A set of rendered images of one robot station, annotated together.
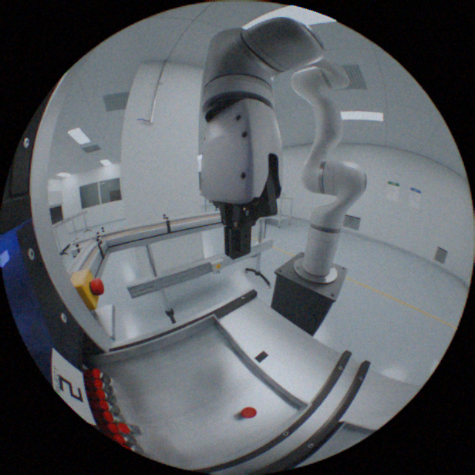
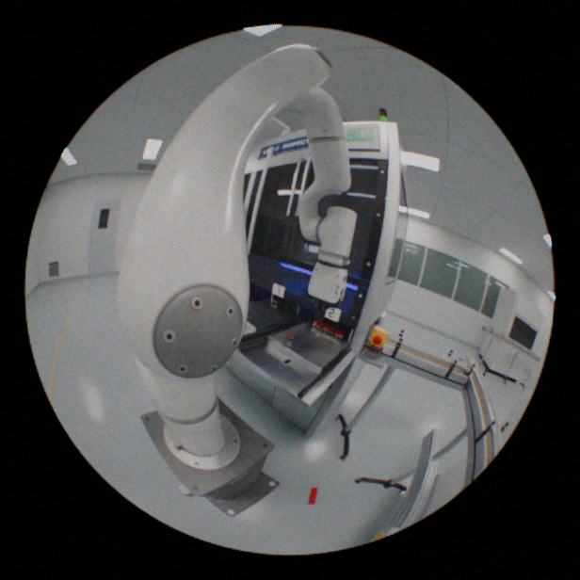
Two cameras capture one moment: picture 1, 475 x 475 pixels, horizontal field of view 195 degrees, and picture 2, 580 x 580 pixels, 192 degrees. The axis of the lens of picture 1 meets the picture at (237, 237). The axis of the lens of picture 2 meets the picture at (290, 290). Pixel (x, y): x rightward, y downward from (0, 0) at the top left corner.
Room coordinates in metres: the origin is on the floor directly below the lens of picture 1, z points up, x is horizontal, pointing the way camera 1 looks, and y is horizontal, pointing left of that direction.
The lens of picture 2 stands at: (0.61, -0.23, 1.29)
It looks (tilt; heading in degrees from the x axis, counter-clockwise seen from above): 15 degrees down; 164
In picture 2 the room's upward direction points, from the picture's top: 11 degrees clockwise
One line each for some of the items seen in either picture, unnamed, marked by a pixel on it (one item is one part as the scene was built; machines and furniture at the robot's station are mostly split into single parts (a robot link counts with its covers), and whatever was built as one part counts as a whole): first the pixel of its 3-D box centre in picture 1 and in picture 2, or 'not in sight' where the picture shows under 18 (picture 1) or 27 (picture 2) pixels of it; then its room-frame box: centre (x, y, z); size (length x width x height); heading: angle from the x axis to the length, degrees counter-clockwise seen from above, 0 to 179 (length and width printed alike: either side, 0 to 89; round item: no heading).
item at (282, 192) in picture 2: not in sight; (271, 205); (-0.49, -0.14, 1.50); 0.47 x 0.01 x 0.59; 38
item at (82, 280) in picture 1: (82, 291); (379, 336); (0.12, 0.35, 0.99); 0.08 x 0.07 x 0.07; 128
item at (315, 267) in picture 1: (320, 250); (193, 421); (0.43, -0.32, 0.95); 0.19 x 0.19 x 0.18
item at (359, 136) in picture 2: not in sight; (360, 136); (-0.07, 0.17, 1.96); 0.21 x 0.01 x 0.21; 38
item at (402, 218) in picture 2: not in sight; (400, 238); (-0.22, 0.68, 1.50); 0.85 x 0.01 x 0.59; 128
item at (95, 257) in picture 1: (81, 271); (423, 358); (0.26, 0.64, 0.92); 0.69 x 0.16 x 0.16; 38
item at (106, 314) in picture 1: (95, 325); (374, 356); (0.10, 0.40, 0.87); 0.14 x 0.13 x 0.02; 128
